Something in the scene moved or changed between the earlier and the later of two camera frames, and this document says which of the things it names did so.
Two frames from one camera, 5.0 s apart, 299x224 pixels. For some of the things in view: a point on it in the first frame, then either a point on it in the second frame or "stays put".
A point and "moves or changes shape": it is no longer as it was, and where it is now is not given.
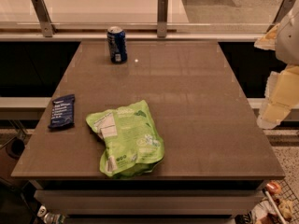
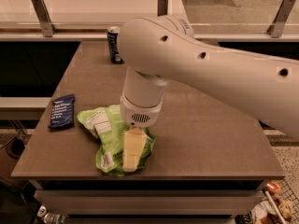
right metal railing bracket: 286,5 stays put
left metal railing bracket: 43,15 stays put
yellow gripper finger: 281,96 → 138,112
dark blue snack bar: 63,112 stays put
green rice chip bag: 132,145 moves or changes shape
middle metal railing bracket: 162,16 stays put
